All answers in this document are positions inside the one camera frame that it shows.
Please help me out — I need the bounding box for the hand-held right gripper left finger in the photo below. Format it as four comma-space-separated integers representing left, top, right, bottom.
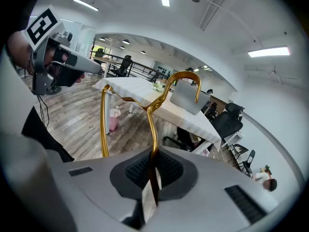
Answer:
47, 145, 159, 232

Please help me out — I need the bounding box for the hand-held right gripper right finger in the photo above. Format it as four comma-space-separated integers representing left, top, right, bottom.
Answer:
144, 145, 281, 232

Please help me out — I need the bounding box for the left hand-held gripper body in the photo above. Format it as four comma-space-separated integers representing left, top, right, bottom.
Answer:
24, 5, 102, 96

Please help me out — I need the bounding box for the translucent grey plastic bin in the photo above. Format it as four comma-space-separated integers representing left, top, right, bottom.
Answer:
169, 79, 211, 116

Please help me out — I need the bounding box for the gold metal clothes hanger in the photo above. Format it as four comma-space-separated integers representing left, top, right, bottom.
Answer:
100, 71, 202, 206

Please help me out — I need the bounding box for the person's left forearm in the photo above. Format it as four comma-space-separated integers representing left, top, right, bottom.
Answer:
6, 30, 33, 76

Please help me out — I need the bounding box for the person's left hand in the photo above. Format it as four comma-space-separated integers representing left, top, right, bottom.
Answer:
44, 46, 86, 87

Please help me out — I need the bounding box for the black folding chair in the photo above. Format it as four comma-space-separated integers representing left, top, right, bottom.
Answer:
228, 143, 249, 164
238, 150, 256, 175

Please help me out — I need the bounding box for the black round floor base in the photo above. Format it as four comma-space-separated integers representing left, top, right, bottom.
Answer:
45, 86, 62, 96

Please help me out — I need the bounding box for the pink bag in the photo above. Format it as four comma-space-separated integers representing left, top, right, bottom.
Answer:
109, 109, 119, 131

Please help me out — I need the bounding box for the white side table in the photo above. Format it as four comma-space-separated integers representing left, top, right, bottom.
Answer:
222, 130, 243, 147

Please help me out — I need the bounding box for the white-legged table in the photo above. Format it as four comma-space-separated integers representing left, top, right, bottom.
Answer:
102, 77, 222, 155

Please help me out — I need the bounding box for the wooden desk with white legs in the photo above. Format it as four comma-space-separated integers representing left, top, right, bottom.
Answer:
93, 56, 122, 79

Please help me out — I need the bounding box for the large black mesh office chair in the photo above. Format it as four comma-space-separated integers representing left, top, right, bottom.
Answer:
211, 102, 245, 140

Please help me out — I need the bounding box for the person's black printed clothing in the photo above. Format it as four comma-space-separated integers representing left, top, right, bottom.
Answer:
21, 106, 74, 163

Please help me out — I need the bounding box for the white checked tablecloth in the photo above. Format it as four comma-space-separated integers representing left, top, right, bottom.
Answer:
93, 77, 222, 152

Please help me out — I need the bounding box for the black metal railing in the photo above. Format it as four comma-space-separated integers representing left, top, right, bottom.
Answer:
89, 49, 169, 83

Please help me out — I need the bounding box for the white artificial flower bouquet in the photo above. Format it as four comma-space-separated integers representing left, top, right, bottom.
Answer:
152, 81, 166, 93

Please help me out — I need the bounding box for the beaded wrist bracelet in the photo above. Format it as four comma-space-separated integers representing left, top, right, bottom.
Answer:
25, 49, 34, 76

